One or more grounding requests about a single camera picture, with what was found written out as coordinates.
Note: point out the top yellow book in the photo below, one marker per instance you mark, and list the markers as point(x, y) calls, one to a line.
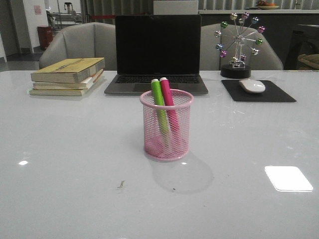
point(72, 70)

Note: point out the right grey armchair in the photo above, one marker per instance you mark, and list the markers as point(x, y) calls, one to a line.
point(215, 50)

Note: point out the white box behind laptop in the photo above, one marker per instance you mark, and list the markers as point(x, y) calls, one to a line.
point(175, 7)

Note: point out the fruit bowl on counter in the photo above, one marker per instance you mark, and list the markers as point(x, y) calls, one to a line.
point(265, 5)

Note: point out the ferris wheel desk toy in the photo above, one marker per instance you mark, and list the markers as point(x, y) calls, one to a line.
point(237, 67)

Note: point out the pink mesh pen holder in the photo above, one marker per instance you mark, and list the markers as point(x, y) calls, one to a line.
point(166, 128)

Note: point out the grey open laptop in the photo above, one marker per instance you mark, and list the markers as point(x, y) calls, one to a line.
point(156, 46)

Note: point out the bottom beige book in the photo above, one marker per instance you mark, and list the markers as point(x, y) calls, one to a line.
point(58, 92)

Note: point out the middle beige book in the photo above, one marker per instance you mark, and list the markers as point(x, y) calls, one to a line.
point(83, 85)

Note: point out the white computer mouse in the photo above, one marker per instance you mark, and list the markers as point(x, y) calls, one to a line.
point(252, 86)

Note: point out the grey armchair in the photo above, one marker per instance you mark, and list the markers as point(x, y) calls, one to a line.
point(215, 50)
point(83, 41)

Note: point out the beige book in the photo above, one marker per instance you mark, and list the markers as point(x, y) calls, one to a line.
point(83, 85)
point(58, 92)

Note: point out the red bin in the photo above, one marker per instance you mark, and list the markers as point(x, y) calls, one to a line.
point(45, 36)

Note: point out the left grey armchair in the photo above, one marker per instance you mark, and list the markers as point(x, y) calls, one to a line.
point(83, 41)

